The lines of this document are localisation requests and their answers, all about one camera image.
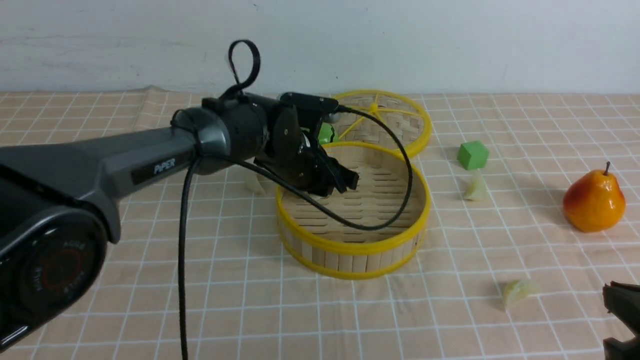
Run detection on yellow-rimmed bamboo steamer tray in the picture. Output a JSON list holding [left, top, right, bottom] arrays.
[[275, 141, 431, 280]]

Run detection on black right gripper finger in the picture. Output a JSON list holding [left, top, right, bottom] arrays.
[[602, 281, 640, 360]]

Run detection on green watermelon toy ball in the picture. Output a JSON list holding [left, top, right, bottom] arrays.
[[317, 121, 336, 146]]

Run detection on yellow-rimmed bamboo steamer lid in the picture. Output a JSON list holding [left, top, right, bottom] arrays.
[[333, 89, 432, 158]]

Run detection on orange-yellow toy pear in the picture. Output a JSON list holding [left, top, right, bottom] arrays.
[[562, 161, 627, 233]]

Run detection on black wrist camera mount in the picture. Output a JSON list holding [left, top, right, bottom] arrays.
[[278, 92, 340, 133]]

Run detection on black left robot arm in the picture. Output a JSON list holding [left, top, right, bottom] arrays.
[[0, 91, 359, 351]]

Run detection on white dumpling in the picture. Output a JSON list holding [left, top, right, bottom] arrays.
[[243, 173, 266, 196]]

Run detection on pale dumpling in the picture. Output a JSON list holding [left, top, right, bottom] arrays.
[[462, 170, 489, 202]]

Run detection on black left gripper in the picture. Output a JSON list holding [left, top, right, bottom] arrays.
[[254, 105, 359, 197]]

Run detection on green foam cube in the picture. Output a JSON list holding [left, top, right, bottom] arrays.
[[456, 140, 490, 171]]

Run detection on greenish dumpling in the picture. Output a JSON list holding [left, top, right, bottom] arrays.
[[502, 279, 540, 310]]

